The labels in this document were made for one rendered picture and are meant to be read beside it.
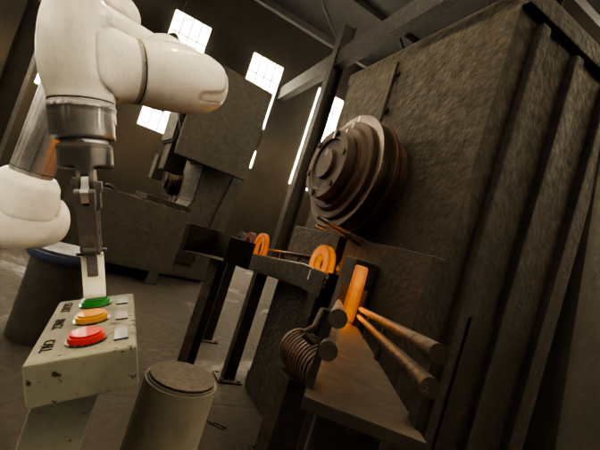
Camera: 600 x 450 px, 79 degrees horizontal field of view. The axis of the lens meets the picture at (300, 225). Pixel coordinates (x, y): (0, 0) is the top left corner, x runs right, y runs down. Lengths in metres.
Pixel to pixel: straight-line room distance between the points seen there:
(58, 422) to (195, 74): 0.54
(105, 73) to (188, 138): 3.27
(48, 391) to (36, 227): 0.73
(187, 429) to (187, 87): 0.55
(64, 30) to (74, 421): 0.51
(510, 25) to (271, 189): 10.96
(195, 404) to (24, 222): 0.72
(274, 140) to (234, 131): 8.18
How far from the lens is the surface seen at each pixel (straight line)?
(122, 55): 0.64
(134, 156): 11.29
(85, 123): 0.61
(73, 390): 0.50
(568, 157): 1.61
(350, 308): 0.89
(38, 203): 1.16
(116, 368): 0.49
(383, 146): 1.32
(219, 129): 3.98
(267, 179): 12.00
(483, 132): 1.26
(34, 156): 1.17
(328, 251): 1.41
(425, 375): 0.25
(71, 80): 0.62
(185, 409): 0.65
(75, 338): 0.51
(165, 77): 0.65
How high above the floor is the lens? 0.79
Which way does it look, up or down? 3 degrees up
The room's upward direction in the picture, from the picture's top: 18 degrees clockwise
